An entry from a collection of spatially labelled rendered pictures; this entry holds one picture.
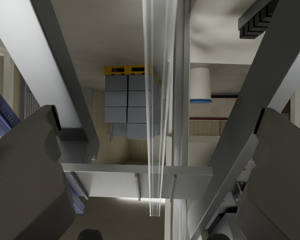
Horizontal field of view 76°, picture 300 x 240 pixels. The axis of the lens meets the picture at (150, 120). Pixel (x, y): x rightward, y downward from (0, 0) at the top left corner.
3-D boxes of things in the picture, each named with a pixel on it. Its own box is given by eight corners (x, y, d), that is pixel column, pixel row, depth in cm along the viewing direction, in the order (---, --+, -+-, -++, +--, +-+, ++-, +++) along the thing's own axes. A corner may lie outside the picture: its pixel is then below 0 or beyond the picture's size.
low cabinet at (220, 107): (185, 102, 884) (185, 120, 883) (185, 95, 656) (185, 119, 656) (227, 102, 850) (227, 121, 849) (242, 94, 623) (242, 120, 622)
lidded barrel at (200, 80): (186, 74, 373) (185, 103, 372) (184, 67, 328) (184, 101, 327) (211, 73, 361) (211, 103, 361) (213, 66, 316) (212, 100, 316)
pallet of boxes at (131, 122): (161, 81, 438) (160, 135, 437) (126, 81, 453) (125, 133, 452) (152, 64, 314) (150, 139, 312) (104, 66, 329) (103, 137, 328)
